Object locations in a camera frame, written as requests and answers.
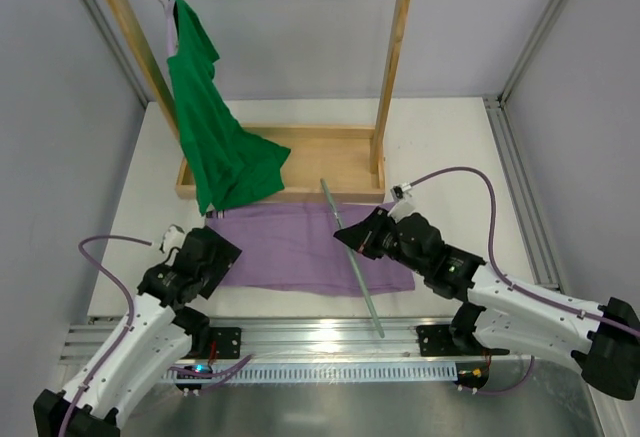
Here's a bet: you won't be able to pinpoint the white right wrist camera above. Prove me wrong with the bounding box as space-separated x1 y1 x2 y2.
389 183 416 223

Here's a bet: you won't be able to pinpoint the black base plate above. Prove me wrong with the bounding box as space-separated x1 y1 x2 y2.
415 324 510 357
198 327 242 361

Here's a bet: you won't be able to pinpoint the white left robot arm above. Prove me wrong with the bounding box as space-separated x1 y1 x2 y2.
33 226 248 436

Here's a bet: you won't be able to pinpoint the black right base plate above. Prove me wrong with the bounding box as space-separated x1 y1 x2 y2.
415 324 510 357

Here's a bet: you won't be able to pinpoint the pale green clothes hanger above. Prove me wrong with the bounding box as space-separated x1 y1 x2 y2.
320 178 385 339

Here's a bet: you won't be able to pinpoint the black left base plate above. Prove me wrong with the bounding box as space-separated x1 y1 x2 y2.
198 327 242 361

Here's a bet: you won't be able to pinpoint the aluminium mounting rail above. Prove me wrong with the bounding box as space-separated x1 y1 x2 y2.
59 315 601 364

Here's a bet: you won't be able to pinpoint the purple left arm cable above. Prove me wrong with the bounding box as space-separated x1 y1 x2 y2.
58 235 254 437

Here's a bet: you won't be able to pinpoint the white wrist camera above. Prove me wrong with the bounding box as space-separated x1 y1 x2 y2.
389 183 416 223
159 224 186 254

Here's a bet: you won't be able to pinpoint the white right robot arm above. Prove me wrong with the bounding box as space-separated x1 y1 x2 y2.
334 207 639 401

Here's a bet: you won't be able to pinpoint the green t-shirt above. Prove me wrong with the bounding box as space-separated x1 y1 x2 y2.
167 0 291 214

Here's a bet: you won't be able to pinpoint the left controller board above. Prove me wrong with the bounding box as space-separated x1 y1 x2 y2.
176 364 212 392

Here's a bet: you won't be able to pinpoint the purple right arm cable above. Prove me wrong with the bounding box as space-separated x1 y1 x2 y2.
404 165 640 398

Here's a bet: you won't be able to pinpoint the right controller board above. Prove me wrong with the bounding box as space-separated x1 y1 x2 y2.
454 363 490 393

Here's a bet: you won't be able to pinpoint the wooden clothes rack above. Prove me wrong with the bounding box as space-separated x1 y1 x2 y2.
106 0 411 204

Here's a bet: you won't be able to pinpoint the purple trousers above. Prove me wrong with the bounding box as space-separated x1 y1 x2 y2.
204 200 417 297

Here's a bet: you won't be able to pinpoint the purple clothes hanger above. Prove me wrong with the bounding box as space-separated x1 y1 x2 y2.
157 0 179 57

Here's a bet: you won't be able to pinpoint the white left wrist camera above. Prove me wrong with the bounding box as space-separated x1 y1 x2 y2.
159 224 186 254

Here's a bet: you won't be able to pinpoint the slotted grey cable duct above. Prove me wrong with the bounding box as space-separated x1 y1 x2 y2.
159 362 459 385

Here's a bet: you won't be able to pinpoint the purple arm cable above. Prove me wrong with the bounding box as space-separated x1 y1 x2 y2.
404 165 640 398
58 235 254 437

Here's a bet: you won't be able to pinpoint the controller board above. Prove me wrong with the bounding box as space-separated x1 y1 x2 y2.
176 364 212 392
454 363 490 393

